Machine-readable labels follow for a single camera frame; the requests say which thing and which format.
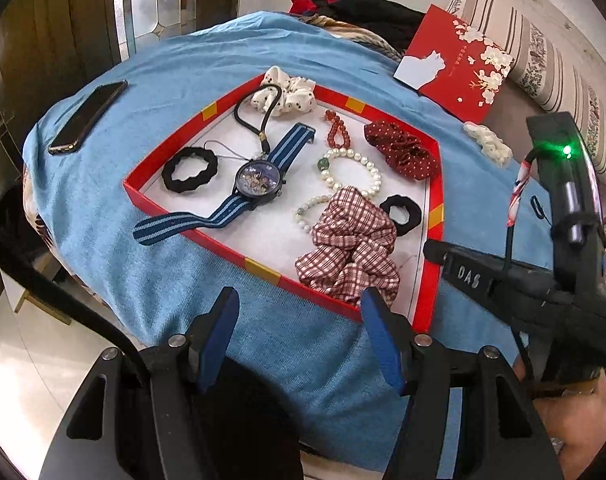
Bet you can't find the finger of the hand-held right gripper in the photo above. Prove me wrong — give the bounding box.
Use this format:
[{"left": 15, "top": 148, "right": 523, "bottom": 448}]
[{"left": 423, "top": 238, "right": 514, "bottom": 295}]

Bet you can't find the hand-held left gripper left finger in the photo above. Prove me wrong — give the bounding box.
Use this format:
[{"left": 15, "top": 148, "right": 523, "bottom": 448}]
[{"left": 38, "top": 287, "right": 241, "bottom": 480}]

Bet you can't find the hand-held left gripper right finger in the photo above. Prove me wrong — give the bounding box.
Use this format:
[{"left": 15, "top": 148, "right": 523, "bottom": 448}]
[{"left": 360, "top": 287, "right": 566, "bottom": 480}]

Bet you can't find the red white plaid scrunchie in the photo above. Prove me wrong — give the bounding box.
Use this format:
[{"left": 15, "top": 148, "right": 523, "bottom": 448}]
[{"left": 295, "top": 185, "right": 402, "bottom": 307}]

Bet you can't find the pearl bracelet with green bead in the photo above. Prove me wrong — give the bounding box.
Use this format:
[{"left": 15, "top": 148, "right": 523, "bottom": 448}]
[{"left": 316, "top": 148, "right": 383, "bottom": 199}]

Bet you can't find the plain pearl bracelet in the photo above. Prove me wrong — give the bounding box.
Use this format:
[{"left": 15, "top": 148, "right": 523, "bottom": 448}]
[{"left": 293, "top": 193, "right": 334, "bottom": 234}]

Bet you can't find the blue striped strap wristwatch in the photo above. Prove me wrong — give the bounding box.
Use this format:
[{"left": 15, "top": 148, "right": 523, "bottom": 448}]
[{"left": 132, "top": 123, "right": 318, "bottom": 247}]

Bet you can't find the red bead bracelet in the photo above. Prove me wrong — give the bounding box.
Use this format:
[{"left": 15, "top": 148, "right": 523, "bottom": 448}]
[{"left": 324, "top": 108, "right": 353, "bottom": 149}]

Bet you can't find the red jewelry box tray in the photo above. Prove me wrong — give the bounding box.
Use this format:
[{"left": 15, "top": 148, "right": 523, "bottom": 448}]
[{"left": 122, "top": 73, "right": 446, "bottom": 329}]

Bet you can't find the black lanyard strap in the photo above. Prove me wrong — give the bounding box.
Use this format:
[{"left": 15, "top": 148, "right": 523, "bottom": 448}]
[{"left": 234, "top": 84, "right": 284, "bottom": 157}]

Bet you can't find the person's right hand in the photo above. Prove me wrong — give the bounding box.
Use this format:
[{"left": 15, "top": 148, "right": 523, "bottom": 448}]
[{"left": 512, "top": 352, "right": 606, "bottom": 461}]

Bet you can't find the blue blanket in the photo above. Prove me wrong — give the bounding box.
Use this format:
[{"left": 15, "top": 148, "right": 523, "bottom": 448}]
[{"left": 22, "top": 10, "right": 558, "bottom": 480}]

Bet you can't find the small black scrunchie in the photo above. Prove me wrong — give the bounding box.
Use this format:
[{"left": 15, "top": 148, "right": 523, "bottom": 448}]
[{"left": 379, "top": 193, "right": 424, "bottom": 237}]

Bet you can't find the cream hair scrunchie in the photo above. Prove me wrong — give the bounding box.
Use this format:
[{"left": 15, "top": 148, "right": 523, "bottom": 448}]
[{"left": 463, "top": 120, "right": 513, "bottom": 167}]

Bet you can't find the dark red dotted scrunchie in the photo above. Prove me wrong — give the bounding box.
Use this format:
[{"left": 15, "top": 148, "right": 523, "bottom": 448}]
[{"left": 363, "top": 119, "right": 442, "bottom": 181}]

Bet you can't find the brown sofa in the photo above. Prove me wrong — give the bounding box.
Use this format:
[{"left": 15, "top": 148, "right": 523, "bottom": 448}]
[{"left": 475, "top": 87, "right": 538, "bottom": 166}]

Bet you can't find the red floral box lid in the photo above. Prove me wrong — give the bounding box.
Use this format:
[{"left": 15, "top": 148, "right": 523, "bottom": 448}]
[{"left": 394, "top": 4, "right": 514, "bottom": 125}]

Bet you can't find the floral printed cloth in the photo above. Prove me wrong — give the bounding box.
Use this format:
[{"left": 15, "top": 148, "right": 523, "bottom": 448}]
[{"left": 21, "top": 160, "right": 64, "bottom": 281}]

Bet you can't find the striped floral bolster cushion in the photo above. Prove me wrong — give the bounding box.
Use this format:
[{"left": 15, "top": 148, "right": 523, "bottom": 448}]
[{"left": 447, "top": 0, "right": 606, "bottom": 191}]

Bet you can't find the white polka dot scrunchie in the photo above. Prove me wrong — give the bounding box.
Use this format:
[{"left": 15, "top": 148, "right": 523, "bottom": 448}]
[{"left": 251, "top": 65, "right": 316, "bottom": 114}]

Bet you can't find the black smartphone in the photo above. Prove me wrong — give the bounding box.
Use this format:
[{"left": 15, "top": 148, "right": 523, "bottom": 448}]
[{"left": 48, "top": 79, "right": 129, "bottom": 156}]

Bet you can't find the pile of clothes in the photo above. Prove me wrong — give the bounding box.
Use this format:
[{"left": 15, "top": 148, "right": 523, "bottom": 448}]
[{"left": 288, "top": 0, "right": 426, "bottom": 59}]

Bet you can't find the wooden door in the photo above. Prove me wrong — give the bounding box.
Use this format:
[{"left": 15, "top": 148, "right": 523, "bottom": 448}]
[{"left": 0, "top": 0, "right": 120, "bottom": 188}]

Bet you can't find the thin black hair tie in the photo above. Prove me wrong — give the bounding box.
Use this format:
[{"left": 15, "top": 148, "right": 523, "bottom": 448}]
[{"left": 530, "top": 194, "right": 552, "bottom": 222}]

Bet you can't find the striped wrapped gripper cable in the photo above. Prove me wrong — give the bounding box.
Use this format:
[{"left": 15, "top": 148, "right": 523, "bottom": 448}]
[{"left": 503, "top": 147, "right": 540, "bottom": 273}]

